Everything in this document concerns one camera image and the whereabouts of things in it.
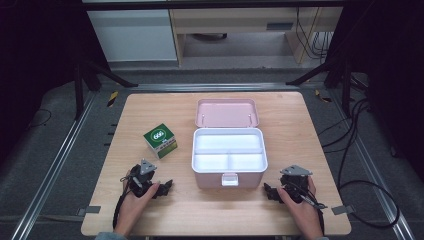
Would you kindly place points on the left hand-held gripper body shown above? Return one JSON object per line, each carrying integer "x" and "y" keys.
{"x": 140, "y": 180}

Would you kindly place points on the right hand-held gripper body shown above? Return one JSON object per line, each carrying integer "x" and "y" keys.
{"x": 295, "y": 183}

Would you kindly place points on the white divided tray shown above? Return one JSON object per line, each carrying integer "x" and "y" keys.
{"x": 230, "y": 141}

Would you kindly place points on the pink storage box with lid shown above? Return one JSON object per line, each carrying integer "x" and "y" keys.
{"x": 226, "y": 113}

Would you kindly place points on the person's left hand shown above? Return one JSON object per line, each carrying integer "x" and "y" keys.
{"x": 133, "y": 210}

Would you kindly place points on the person's right hand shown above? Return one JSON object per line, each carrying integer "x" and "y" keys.
{"x": 305, "y": 216}

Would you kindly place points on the green and white carton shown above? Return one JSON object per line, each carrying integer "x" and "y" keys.
{"x": 159, "y": 137}

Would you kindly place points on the yellow and black tape strip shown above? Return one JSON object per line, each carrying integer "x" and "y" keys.
{"x": 112, "y": 98}
{"x": 322, "y": 96}

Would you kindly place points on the black tripod stand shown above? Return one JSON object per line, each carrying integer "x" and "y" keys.
{"x": 79, "y": 90}
{"x": 346, "y": 86}

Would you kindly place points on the white cabinet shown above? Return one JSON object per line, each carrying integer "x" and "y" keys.
{"x": 133, "y": 35}

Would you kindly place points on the light wooden desk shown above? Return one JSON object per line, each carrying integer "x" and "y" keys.
{"x": 233, "y": 20}

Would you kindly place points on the grey table bracket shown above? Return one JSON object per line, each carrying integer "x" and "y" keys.
{"x": 343, "y": 210}
{"x": 90, "y": 210}

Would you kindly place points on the aluminium floor rail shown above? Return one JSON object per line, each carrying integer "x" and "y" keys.
{"x": 50, "y": 173}
{"x": 376, "y": 180}

